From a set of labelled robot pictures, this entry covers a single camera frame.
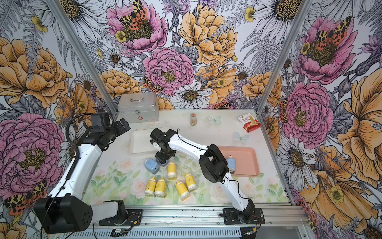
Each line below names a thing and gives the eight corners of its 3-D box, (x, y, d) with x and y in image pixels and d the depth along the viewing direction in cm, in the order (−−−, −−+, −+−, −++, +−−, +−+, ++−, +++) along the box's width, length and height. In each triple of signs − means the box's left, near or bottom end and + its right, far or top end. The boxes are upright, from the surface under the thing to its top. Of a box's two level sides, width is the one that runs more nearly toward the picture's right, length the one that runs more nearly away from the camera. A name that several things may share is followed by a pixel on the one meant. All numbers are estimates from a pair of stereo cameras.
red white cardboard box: (246, 133, 111) (248, 128, 107) (236, 120, 119) (238, 116, 115) (258, 128, 114) (261, 124, 110) (247, 116, 122) (249, 112, 118)
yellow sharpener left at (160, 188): (157, 197, 82) (154, 193, 75) (159, 182, 87) (156, 177, 81) (164, 197, 82) (162, 193, 75) (166, 182, 87) (164, 177, 81)
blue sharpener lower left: (145, 168, 93) (142, 162, 87) (152, 162, 95) (149, 156, 89) (154, 176, 90) (151, 170, 84) (161, 169, 92) (158, 163, 86)
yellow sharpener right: (189, 193, 83) (189, 188, 77) (184, 179, 88) (183, 174, 82) (196, 189, 84) (197, 185, 78) (191, 176, 89) (190, 171, 83)
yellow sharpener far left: (148, 197, 82) (144, 193, 76) (151, 182, 87) (147, 176, 81) (156, 197, 82) (153, 193, 76) (158, 182, 87) (156, 177, 81)
